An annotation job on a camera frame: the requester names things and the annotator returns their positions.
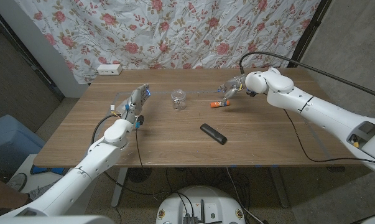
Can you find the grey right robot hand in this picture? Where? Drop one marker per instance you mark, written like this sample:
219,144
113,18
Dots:
235,84

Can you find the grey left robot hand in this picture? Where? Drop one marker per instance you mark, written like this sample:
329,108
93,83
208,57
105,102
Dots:
137,102

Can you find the orange white glue stick body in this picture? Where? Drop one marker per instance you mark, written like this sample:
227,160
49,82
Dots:
219,103

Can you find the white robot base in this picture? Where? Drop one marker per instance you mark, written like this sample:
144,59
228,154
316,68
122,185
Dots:
215,205

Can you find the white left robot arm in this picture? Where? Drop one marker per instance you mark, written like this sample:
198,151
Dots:
90,168

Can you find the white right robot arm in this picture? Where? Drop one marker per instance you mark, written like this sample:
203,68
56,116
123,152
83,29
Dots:
317,109

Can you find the clear glass cup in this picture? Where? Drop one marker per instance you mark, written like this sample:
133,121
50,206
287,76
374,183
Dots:
178,99

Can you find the black TV remote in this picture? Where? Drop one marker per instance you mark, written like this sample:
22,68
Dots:
213,133

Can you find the white power strip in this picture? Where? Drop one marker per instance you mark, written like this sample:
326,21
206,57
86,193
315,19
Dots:
109,69

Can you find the floral print curtain backdrop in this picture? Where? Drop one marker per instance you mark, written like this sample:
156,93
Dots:
174,31

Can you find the white table leg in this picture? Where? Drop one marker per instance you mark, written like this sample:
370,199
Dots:
118,186

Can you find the grey table leg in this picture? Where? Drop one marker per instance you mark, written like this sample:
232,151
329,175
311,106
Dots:
280,189

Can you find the black antenna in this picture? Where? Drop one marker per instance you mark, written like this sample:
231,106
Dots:
202,211

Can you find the grey white sneaker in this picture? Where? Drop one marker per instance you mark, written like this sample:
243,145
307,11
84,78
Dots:
44,189

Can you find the blue plastic bin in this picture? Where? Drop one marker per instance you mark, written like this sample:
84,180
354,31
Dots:
10,140

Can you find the white robot torso edge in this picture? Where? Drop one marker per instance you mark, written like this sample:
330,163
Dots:
50,220

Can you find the person bare leg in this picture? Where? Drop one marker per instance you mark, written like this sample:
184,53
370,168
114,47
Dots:
3,194

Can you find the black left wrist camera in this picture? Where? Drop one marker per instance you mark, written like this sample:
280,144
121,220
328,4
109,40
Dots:
140,119

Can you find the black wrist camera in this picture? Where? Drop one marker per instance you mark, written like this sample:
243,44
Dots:
140,119
251,92

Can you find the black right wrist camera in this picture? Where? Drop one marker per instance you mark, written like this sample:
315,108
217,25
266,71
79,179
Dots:
251,92

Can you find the black backdrop frame pole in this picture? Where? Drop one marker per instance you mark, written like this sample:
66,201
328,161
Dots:
311,28

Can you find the black door frame strip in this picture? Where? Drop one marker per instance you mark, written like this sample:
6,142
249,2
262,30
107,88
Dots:
25,53

